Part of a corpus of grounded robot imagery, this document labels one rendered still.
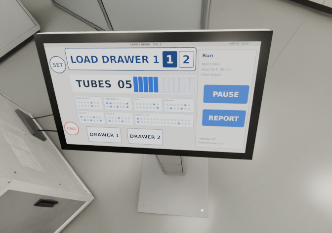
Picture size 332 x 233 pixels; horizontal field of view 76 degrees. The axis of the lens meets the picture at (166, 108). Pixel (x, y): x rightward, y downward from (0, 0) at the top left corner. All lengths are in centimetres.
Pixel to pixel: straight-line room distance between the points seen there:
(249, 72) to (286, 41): 179
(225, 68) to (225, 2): 210
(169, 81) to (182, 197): 109
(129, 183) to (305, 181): 116
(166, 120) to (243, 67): 21
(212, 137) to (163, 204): 101
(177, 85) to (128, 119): 15
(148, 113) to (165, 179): 102
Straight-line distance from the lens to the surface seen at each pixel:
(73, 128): 62
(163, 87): 50
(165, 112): 52
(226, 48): 48
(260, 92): 52
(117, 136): 58
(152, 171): 153
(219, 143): 56
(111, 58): 51
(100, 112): 56
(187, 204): 149
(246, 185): 158
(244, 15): 244
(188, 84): 49
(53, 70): 58
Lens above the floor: 152
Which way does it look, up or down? 62 degrees down
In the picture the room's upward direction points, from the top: 12 degrees counter-clockwise
